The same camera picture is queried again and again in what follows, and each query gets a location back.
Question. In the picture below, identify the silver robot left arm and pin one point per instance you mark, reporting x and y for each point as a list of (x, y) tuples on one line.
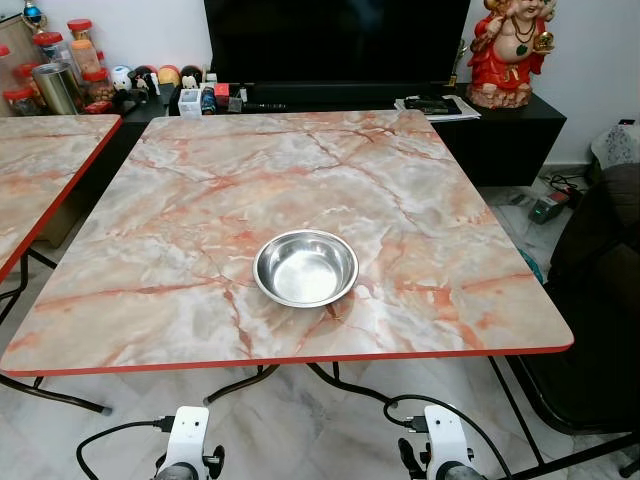
[(178, 473)]

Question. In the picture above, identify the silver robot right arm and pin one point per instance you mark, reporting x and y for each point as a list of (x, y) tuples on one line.
[(452, 473)]

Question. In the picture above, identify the stainless steel bowl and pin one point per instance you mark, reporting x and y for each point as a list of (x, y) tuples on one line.
[(305, 268)]

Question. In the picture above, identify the teal basket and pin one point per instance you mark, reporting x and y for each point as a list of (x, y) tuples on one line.
[(533, 266)]

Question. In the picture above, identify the black chair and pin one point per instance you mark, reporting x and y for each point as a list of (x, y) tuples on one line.
[(590, 300)]

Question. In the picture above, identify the marble-pattern folding table, red edge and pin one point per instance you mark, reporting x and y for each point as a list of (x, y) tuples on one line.
[(200, 200), (40, 160)]

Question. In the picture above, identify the small grey floor device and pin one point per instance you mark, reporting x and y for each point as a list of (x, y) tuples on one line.
[(548, 209)]

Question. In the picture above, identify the black television console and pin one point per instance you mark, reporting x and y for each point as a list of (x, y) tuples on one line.
[(512, 140)]

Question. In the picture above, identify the white paper stack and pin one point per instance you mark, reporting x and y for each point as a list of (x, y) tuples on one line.
[(462, 112)]

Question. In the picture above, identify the flat black device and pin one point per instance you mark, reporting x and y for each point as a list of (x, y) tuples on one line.
[(428, 105)]

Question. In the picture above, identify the small white box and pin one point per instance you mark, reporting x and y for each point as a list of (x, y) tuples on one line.
[(189, 103)]

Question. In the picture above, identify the black remote control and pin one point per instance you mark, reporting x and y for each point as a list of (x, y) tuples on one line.
[(265, 104)]

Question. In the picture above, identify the small blue bottle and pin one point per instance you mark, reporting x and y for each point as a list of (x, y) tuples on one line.
[(207, 100)]

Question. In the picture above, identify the small red box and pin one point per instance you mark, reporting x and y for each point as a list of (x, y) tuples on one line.
[(222, 90)]

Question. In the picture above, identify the grey lace cloth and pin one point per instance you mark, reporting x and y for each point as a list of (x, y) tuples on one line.
[(617, 147)]

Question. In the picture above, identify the small dark round figurine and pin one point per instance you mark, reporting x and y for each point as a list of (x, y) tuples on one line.
[(191, 75)]

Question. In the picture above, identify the small yellow figurine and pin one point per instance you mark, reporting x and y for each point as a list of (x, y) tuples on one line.
[(169, 75)]

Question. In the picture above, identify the small black figurine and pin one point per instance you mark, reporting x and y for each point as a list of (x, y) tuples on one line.
[(145, 77)]

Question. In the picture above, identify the short red-lid nut jar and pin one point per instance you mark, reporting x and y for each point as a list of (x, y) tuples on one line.
[(98, 88)]

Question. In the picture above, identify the small white figurine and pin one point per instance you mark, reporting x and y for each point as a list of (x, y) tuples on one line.
[(121, 78)]

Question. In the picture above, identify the gold ornament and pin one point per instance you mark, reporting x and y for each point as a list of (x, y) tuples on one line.
[(461, 62)]

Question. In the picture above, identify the steel cylindrical canister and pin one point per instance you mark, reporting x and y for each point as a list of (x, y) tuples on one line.
[(55, 88)]

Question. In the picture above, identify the red laughing Buddha statue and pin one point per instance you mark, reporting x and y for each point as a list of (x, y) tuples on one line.
[(508, 65)]

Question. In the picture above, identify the red-lid glass jar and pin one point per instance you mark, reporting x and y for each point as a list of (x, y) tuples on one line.
[(20, 101), (48, 46)]

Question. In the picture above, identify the black flat-screen television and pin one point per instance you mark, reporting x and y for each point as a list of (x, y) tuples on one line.
[(335, 40)]

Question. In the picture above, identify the tall red-lid snack jar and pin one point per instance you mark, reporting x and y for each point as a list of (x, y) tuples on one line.
[(82, 50)]

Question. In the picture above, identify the blue round ornament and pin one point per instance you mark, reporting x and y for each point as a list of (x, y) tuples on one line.
[(33, 14)]

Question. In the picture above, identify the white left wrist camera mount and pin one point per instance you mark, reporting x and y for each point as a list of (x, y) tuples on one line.
[(188, 432)]

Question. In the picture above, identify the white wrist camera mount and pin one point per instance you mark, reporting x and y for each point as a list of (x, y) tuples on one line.
[(188, 432), (445, 432)]

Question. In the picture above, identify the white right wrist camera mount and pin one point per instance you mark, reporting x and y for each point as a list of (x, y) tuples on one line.
[(445, 432)]

